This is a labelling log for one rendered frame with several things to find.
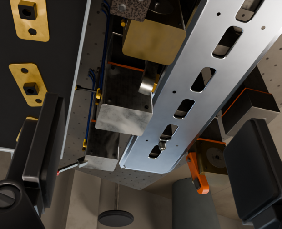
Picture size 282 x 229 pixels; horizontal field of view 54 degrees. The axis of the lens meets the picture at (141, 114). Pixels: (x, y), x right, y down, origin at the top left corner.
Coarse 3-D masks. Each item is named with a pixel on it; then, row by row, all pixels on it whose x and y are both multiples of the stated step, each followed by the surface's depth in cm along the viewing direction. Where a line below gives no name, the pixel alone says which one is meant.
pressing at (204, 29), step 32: (224, 0) 47; (192, 32) 52; (224, 32) 52; (256, 32) 52; (192, 64) 58; (224, 64) 58; (256, 64) 58; (160, 96) 65; (192, 96) 65; (224, 96) 65; (160, 128) 74; (192, 128) 75; (128, 160) 87; (160, 160) 87
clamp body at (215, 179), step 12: (216, 120) 97; (204, 132) 92; (216, 132) 94; (204, 144) 88; (216, 144) 89; (204, 156) 84; (216, 156) 85; (204, 168) 82; (216, 168) 83; (192, 180) 86; (216, 180) 85; (228, 180) 85
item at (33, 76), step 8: (16, 64) 37; (24, 64) 37; (32, 64) 37; (16, 72) 38; (24, 72) 38; (32, 72) 38; (16, 80) 39; (24, 80) 39; (32, 80) 39; (40, 80) 39; (24, 88) 39; (32, 88) 39; (40, 88) 40; (24, 96) 41; (32, 96) 41; (40, 96) 41; (32, 104) 43; (40, 104) 43
